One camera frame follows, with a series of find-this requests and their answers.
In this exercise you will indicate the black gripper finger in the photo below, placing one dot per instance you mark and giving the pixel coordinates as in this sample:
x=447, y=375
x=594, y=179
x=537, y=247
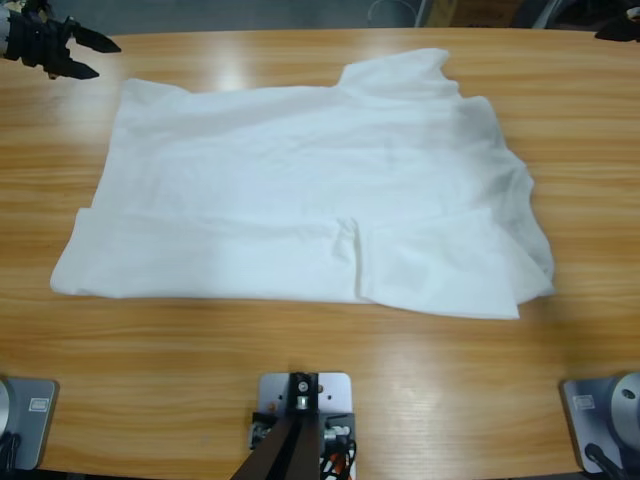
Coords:
x=622, y=30

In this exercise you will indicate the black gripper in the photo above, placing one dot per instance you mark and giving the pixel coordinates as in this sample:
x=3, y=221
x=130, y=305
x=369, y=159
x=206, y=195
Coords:
x=37, y=42

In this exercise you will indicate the white T-shirt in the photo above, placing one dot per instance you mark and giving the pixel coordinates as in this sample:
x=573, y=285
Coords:
x=300, y=200

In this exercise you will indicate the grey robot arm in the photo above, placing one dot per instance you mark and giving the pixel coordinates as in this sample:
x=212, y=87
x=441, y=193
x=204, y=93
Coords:
x=5, y=35

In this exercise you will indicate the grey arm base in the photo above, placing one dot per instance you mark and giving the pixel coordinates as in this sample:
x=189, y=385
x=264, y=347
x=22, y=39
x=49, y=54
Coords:
x=585, y=415
x=30, y=425

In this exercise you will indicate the grey metal stand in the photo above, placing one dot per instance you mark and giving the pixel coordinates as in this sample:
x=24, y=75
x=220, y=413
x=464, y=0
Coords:
x=545, y=12

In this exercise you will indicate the dark brown cardboard box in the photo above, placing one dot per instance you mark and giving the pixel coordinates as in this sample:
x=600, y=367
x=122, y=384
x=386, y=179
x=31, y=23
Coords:
x=482, y=10

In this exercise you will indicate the light brown cardboard box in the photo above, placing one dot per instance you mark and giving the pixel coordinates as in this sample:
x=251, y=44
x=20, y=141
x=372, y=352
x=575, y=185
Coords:
x=440, y=12

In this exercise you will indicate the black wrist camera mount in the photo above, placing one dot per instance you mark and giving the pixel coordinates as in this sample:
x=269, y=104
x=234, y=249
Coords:
x=37, y=7

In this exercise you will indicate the white mount block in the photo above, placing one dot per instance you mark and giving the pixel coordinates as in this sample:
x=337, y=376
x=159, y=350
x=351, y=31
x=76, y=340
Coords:
x=335, y=395

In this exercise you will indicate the dark post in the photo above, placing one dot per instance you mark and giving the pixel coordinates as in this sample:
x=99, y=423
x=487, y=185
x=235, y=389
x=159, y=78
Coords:
x=292, y=450

